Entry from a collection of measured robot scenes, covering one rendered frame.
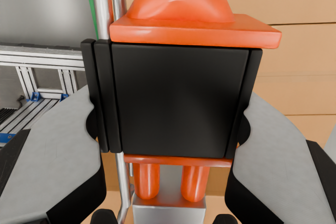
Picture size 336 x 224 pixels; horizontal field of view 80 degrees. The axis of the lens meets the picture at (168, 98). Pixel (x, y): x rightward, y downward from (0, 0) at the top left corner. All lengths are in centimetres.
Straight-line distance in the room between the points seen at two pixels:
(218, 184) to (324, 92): 75
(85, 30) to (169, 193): 133
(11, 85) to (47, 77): 25
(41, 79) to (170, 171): 132
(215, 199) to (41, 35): 143
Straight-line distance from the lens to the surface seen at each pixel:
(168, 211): 19
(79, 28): 147
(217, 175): 47
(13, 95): 164
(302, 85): 102
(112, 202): 47
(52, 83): 144
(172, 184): 20
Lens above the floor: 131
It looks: 59 degrees down
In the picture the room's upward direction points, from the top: 177 degrees counter-clockwise
